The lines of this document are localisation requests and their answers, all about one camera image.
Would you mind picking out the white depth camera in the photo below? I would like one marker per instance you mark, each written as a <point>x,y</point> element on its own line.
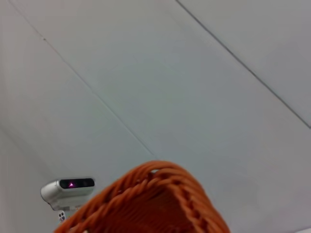
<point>63,193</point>

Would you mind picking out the orange wicker basket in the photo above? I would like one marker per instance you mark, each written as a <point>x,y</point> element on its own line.
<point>150,201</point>

